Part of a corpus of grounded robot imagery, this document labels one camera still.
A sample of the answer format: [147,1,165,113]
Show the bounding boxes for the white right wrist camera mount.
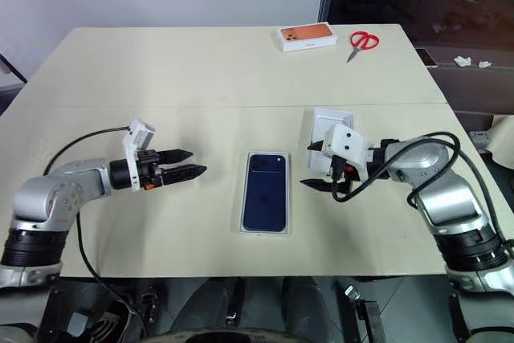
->
[322,123,369,182]

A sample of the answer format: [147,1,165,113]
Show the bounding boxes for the beige cushioned seat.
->
[487,114,514,153]

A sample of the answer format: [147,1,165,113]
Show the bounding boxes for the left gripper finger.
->
[161,164,208,186]
[157,149,195,165]

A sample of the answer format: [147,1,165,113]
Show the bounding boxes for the black metal bracket with clip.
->
[337,278,383,343]

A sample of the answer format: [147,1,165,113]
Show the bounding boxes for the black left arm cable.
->
[43,126,142,321]

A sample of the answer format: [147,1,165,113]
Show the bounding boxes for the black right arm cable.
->
[330,131,508,250]

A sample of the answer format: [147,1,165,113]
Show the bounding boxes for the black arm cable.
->
[43,126,142,321]
[330,131,508,250]

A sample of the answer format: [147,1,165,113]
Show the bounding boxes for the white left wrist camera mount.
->
[121,118,158,193]

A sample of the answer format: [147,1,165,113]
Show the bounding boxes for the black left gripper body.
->
[136,149,165,193]

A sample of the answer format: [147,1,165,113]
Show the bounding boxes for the dark blue smartphone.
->
[242,152,288,233]

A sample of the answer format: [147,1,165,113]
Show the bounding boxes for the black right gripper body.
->
[330,157,361,196]

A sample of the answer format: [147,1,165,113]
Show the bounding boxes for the white box with orange phone print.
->
[277,22,339,54]

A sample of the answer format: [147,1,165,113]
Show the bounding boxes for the red handled scissors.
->
[345,30,381,64]

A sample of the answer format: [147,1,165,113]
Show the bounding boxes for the small grey device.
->
[468,129,493,147]

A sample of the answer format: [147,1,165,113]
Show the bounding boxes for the white phone box lid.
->
[306,107,359,174]

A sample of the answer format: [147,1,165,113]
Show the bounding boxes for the grey side table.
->
[413,43,514,119]

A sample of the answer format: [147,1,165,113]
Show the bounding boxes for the white phone box base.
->
[238,150,293,237]

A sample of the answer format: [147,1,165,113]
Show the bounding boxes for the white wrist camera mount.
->
[322,123,369,182]
[121,118,158,193]

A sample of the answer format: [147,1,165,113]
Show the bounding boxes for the dark metal frame bar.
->
[0,52,30,85]

